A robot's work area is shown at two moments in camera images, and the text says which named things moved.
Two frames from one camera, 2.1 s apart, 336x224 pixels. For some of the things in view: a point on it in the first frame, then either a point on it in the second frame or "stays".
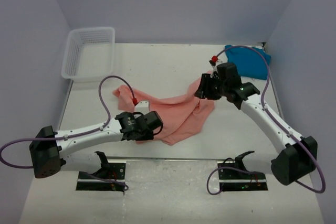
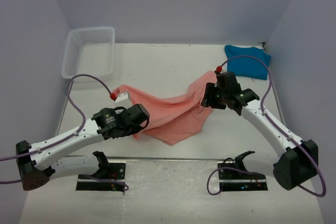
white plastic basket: x=89 y=54 stays
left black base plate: x=111 y=177 stays
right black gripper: x=203 y=91 → x=208 y=99
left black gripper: x=148 y=135 → x=135 y=129
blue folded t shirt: x=250 y=63 stays
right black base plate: x=233 y=176 stays
